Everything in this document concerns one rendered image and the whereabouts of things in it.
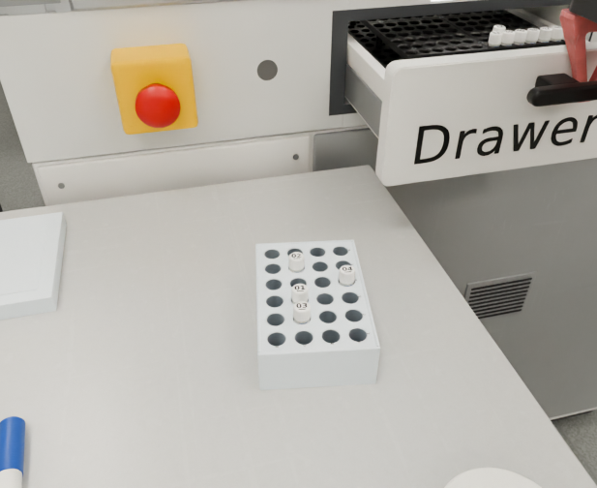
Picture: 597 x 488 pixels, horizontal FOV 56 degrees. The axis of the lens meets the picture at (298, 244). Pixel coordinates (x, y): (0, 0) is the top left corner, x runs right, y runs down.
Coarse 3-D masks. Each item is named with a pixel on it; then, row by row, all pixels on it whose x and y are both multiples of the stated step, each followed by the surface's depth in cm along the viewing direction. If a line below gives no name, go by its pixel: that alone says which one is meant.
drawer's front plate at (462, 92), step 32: (416, 64) 45; (448, 64) 45; (480, 64) 46; (512, 64) 47; (544, 64) 47; (384, 96) 47; (416, 96) 46; (448, 96) 47; (480, 96) 48; (512, 96) 49; (384, 128) 48; (416, 128) 48; (448, 128) 49; (480, 128) 50; (512, 128) 51; (384, 160) 49; (448, 160) 51; (480, 160) 52; (512, 160) 53; (544, 160) 54; (576, 160) 55
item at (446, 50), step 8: (424, 48) 56; (432, 48) 56; (440, 48) 56; (448, 48) 57; (456, 48) 56; (464, 48) 57; (472, 48) 56; (480, 48) 56; (488, 48) 56; (496, 48) 57; (504, 48) 57; (512, 48) 57; (520, 48) 57; (408, 56) 55; (416, 56) 55; (424, 56) 55; (432, 56) 55
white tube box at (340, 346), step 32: (256, 256) 46; (288, 256) 48; (320, 256) 48; (352, 256) 46; (256, 288) 43; (288, 288) 43; (320, 288) 43; (352, 288) 43; (288, 320) 41; (320, 320) 41; (352, 320) 42; (288, 352) 38; (320, 352) 38; (352, 352) 38; (288, 384) 40; (320, 384) 40; (352, 384) 41
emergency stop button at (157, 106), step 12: (156, 84) 50; (144, 96) 50; (156, 96) 50; (168, 96) 50; (144, 108) 50; (156, 108) 50; (168, 108) 51; (180, 108) 52; (144, 120) 51; (156, 120) 51; (168, 120) 52
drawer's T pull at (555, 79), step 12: (540, 84) 48; (552, 84) 46; (564, 84) 46; (576, 84) 46; (588, 84) 46; (528, 96) 46; (540, 96) 45; (552, 96) 45; (564, 96) 45; (576, 96) 46; (588, 96) 46
